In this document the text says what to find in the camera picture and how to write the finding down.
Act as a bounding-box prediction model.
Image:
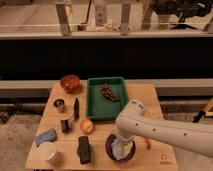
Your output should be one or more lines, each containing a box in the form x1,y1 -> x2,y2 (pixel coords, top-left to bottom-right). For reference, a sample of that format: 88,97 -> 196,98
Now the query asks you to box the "grey towel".
111,139 -> 131,160

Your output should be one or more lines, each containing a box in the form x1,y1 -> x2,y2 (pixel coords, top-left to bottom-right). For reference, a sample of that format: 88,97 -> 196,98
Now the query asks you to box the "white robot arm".
115,100 -> 213,158

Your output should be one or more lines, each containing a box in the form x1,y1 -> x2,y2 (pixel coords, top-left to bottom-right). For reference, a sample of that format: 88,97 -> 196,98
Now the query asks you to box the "green plastic tray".
86,77 -> 128,121

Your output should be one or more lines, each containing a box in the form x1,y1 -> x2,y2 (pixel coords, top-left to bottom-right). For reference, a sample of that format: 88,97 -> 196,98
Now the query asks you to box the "red-brown bowl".
60,75 -> 80,93

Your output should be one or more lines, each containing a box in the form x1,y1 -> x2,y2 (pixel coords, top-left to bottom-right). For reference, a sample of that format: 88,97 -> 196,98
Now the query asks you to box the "orange yellow apple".
80,119 -> 94,134

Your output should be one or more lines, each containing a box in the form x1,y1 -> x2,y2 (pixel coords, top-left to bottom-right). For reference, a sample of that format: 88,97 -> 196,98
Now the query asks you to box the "small dark tin can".
53,99 -> 65,113

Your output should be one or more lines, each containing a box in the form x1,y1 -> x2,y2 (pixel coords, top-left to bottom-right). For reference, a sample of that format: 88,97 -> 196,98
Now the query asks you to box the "wooden table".
25,82 -> 178,171

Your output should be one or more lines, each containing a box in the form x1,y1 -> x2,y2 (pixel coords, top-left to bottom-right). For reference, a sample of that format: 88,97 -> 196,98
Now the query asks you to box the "dark purple bowl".
105,134 -> 136,163

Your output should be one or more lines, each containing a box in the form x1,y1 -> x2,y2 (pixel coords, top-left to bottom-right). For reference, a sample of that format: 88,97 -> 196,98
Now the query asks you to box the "black rectangular brush block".
77,136 -> 91,164

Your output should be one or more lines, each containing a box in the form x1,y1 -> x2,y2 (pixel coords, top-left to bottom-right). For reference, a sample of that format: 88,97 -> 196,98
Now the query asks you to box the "orange carrot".
144,138 -> 152,150

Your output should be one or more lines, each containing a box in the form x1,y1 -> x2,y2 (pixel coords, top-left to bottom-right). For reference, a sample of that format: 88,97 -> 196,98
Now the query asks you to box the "white paper cup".
36,142 -> 58,163

